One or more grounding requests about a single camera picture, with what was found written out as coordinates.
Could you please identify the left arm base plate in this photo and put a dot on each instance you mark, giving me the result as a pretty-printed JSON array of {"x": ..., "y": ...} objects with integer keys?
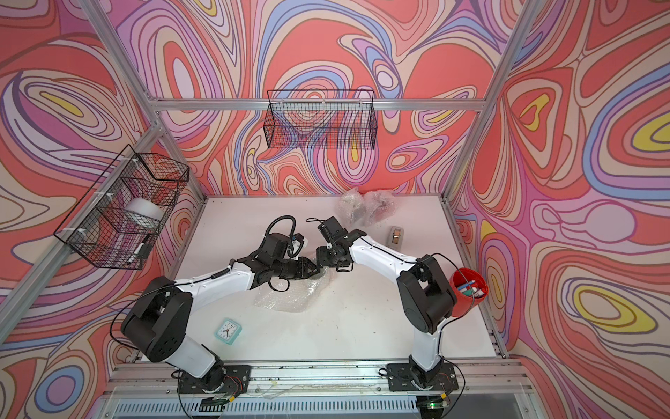
[{"x": 227, "y": 380}]

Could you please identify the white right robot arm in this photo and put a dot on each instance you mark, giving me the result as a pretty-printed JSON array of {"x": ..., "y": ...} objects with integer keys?
[{"x": 427, "y": 297}]

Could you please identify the grey tape dispenser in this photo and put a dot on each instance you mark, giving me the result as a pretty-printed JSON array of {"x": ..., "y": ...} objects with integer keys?
[{"x": 395, "y": 238}]

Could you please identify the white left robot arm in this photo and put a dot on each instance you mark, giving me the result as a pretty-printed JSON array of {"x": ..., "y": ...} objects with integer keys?
[{"x": 157, "y": 324}]

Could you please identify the teal alarm clock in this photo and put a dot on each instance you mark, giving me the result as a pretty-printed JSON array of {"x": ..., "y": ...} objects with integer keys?
[{"x": 228, "y": 331}]

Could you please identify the left wire basket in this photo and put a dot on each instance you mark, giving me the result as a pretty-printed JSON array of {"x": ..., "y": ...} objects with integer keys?
[{"x": 102, "y": 234}]

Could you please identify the red pen cup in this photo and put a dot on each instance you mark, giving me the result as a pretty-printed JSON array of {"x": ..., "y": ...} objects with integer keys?
[{"x": 470, "y": 289}]

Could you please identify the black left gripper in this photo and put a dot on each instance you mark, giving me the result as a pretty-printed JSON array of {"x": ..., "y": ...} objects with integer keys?
[{"x": 304, "y": 269}]

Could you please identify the back wire basket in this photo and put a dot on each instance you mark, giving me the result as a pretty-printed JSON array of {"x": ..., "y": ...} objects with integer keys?
[{"x": 344, "y": 119}]

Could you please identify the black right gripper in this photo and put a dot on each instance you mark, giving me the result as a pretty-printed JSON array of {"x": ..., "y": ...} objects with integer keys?
[{"x": 322, "y": 259}]

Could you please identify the white tape roll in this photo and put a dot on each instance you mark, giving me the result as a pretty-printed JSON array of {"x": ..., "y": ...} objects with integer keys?
[{"x": 144, "y": 213}]

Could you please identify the black marker in basket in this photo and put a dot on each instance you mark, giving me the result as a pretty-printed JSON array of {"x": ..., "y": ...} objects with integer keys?
[{"x": 143, "y": 249}]

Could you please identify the wire basket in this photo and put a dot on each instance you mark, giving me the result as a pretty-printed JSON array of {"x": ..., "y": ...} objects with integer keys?
[
  {"x": 102, "y": 234},
  {"x": 344, "y": 119}
]

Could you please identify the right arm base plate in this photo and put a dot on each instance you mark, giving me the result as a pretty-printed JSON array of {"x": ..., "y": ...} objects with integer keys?
[{"x": 408, "y": 376}]

